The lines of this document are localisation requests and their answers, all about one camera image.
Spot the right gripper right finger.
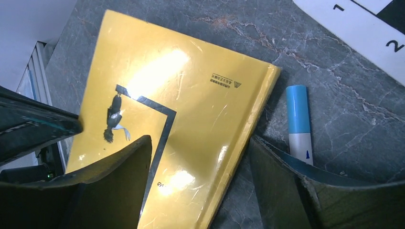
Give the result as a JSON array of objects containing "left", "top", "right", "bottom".
[{"left": 248, "top": 135, "right": 405, "bottom": 229}]

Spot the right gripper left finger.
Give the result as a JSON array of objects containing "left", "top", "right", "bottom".
[{"left": 0, "top": 135, "right": 152, "bottom": 229}]

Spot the yellow book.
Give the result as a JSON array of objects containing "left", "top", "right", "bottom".
[{"left": 66, "top": 10, "right": 280, "bottom": 229}]

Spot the black student backpack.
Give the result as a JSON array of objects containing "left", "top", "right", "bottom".
[{"left": 0, "top": 87, "right": 83, "bottom": 165}]

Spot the blue white marker pen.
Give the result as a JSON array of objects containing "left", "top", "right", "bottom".
[{"left": 286, "top": 85, "right": 313, "bottom": 165}]

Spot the black white chessboard mat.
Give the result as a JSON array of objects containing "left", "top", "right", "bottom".
[{"left": 294, "top": 0, "right": 405, "bottom": 84}]

